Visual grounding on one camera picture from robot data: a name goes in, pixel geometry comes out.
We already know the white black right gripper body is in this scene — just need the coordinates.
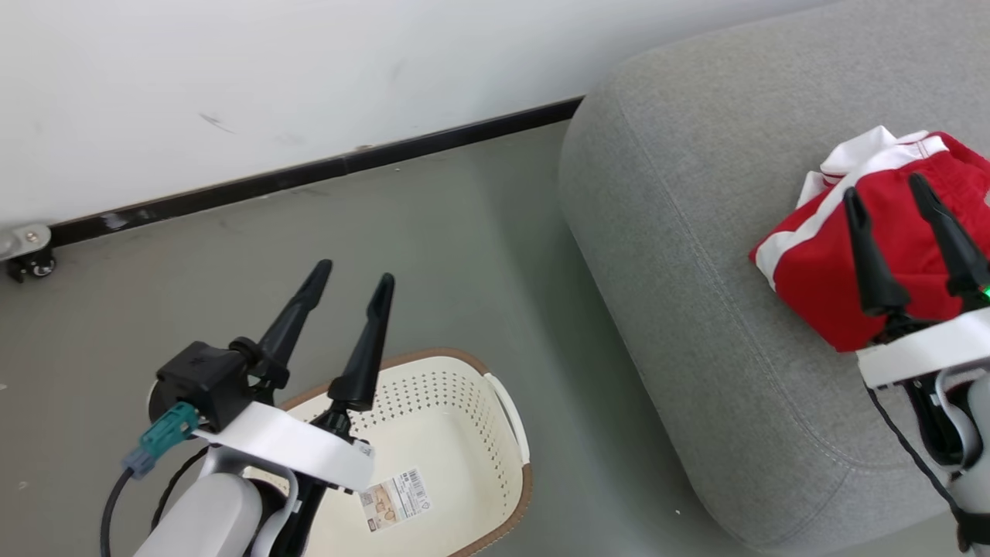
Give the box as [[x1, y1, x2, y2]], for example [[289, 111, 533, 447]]
[[855, 305, 990, 390]]

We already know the small black caster wheel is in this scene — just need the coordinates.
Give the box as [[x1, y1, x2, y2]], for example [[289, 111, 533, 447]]
[[6, 251, 57, 284]]

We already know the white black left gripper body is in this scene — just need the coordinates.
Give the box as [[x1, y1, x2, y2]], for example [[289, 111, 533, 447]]
[[193, 401, 377, 557]]

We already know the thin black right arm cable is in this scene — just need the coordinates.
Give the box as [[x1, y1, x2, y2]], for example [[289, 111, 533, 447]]
[[865, 385, 990, 552]]

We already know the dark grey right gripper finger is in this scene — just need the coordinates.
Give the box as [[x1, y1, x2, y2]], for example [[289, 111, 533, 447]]
[[843, 186, 911, 319], [909, 173, 990, 299]]

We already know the white garment with red trim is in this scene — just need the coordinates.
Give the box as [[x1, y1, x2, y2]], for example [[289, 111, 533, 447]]
[[797, 125, 930, 210]]

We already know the grey fabric sofa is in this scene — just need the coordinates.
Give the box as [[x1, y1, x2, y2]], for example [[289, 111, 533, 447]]
[[558, 0, 990, 555]]

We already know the cream laundry basket brown rim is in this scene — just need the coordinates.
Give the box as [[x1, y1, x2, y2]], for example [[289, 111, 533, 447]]
[[147, 347, 534, 557]]

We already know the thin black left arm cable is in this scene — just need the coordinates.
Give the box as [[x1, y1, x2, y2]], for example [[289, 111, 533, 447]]
[[149, 447, 211, 536]]

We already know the grey metal stand leg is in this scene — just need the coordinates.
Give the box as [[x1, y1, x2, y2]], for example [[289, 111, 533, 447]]
[[0, 224, 52, 263]]

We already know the black cable with teal connector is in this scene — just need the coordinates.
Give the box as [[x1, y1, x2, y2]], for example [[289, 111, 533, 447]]
[[99, 401, 202, 557]]

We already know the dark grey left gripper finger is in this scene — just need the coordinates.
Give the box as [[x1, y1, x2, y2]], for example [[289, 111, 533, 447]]
[[328, 272, 396, 413], [230, 260, 333, 391]]

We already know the printed barcode label sticker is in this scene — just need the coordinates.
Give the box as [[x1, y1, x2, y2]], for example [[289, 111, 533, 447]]
[[357, 467, 431, 534]]

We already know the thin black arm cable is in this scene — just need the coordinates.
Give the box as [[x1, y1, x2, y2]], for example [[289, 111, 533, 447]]
[[865, 385, 990, 552], [149, 447, 211, 536]]

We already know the red garment with white stripe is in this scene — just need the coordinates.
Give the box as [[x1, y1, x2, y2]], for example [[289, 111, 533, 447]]
[[748, 132, 990, 354]]

